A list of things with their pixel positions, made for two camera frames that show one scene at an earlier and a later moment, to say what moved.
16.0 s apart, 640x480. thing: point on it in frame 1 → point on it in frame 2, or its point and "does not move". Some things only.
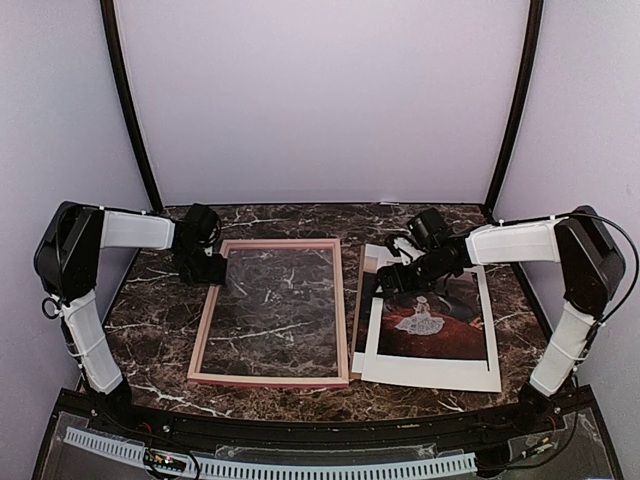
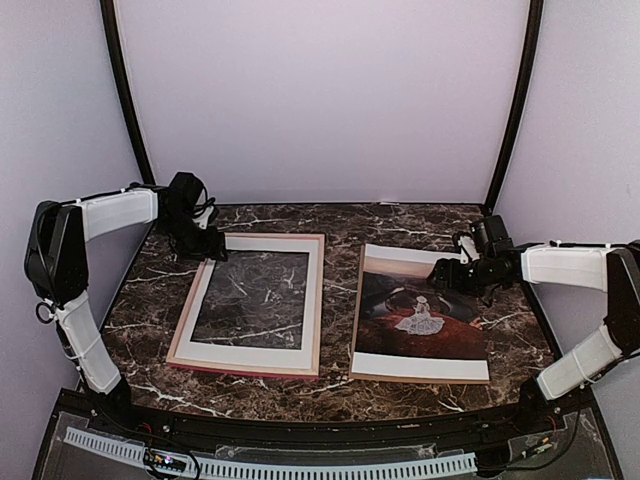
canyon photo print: [444, 318] does not move
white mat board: [447, 372] → [269, 356]
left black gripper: [216, 274] → [210, 247]
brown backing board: [356, 375] does not move
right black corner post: [532, 43] does not move
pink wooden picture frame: [342, 380] → [283, 371]
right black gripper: [384, 274] → [453, 282]
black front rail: [567, 412] does not move
